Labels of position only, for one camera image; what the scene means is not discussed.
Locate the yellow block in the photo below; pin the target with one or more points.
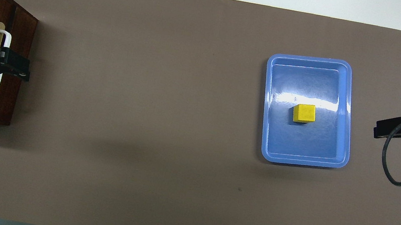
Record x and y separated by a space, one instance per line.
304 113

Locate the brown table mat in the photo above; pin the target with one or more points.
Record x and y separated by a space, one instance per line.
166 123

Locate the blue plastic tray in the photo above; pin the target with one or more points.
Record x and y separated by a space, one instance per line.
301 145

